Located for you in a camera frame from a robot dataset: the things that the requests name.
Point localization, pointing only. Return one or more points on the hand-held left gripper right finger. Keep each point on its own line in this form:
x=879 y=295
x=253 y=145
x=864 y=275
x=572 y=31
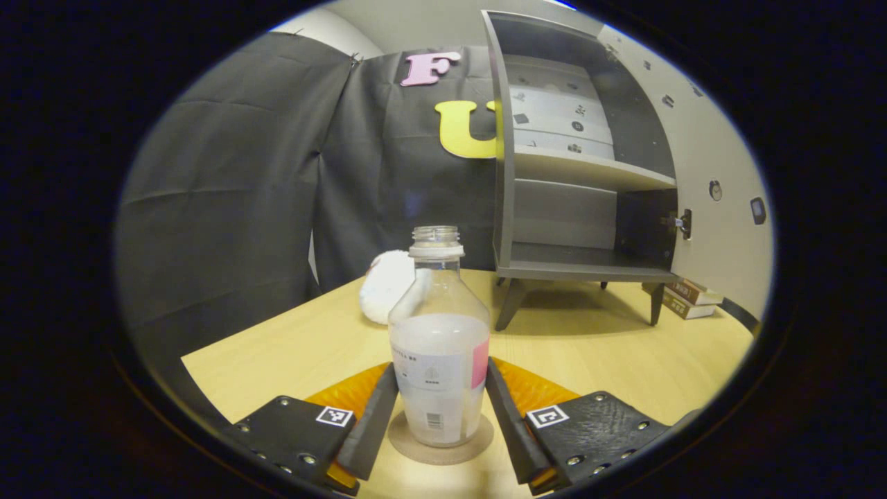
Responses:
x=509 y=430

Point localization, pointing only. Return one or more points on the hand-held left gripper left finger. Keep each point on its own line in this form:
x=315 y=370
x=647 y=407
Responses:
x=374 y=423

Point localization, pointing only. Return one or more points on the brown round coaster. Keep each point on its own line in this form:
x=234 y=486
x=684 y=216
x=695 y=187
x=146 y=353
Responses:
x=416 y=450

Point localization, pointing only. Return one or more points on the clear bottle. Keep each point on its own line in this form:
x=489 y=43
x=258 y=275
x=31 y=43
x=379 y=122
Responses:
x=440 y=339

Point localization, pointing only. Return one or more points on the grey cabinet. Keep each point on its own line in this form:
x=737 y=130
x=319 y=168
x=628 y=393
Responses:
x=575 y=170

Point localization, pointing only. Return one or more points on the metal door hinge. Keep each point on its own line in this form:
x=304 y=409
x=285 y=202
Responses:
x=682 y=223

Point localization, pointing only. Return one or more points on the white fluffy ball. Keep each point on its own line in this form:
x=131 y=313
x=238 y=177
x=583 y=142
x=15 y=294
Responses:
x=384 y=287

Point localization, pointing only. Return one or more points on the brown book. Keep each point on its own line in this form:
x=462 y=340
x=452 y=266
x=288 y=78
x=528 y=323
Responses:
x=689 y=291
x=682 y=307

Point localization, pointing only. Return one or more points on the black backdrop cloth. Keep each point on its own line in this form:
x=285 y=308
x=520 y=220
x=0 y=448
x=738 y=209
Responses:
x=242 y=208

